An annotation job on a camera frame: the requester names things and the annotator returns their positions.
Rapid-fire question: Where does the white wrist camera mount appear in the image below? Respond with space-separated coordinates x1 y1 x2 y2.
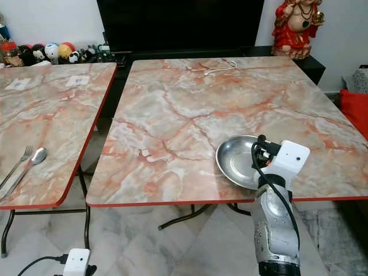
263 140 311 188
63 248 91 276

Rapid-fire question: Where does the red lidded brown figurine jar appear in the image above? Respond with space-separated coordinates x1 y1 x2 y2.
1 41 25 67

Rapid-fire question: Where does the steel spoon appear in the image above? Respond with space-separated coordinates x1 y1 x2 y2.
2 148 48 200

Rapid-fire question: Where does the marble pattern table with stickers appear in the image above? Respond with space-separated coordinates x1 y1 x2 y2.
0 62 118 258

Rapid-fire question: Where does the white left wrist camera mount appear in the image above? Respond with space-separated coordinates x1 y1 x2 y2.
63 248 91 276

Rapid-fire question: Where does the white and blue toy ball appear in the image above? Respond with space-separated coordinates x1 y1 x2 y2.
44 43 62 62

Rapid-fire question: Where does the yellow and red toy ball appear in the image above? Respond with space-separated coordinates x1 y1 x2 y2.
59 41 76 60

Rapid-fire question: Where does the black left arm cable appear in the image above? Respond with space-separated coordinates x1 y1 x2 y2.
16 255 66 276

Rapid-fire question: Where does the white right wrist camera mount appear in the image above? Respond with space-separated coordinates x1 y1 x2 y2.
263 140 311 188

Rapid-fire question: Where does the red laughing buddha statue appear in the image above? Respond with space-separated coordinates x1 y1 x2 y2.
271 0 326 60

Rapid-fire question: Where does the white paper sticker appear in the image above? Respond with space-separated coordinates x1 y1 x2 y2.
64 75 91 88

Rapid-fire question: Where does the black television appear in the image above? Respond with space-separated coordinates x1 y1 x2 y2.
96 0 266 54

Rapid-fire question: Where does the red cushion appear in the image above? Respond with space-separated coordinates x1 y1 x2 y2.
339 87 368 140

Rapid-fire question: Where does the large marble pattern folding table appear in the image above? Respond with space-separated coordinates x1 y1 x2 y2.
86 56 368 232

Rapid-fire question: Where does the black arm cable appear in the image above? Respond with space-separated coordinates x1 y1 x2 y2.
251 135 302 245
16 255 66 276

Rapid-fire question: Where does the green toy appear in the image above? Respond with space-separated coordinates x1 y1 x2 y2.
96 45 117 62

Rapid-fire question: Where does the black plush toy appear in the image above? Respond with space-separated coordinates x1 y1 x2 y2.
18 44 48 64

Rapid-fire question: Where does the steel fork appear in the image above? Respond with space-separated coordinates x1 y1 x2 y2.
0 145 34 189

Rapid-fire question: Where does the round steel plate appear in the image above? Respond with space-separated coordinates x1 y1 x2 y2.
216 135 264 191

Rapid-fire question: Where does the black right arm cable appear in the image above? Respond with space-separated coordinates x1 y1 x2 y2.
251 135 302 245

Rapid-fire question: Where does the white hook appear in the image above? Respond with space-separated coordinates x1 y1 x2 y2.
204 59 239 76

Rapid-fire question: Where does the grey fabric item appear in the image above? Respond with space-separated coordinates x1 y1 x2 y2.
343 66 368 93

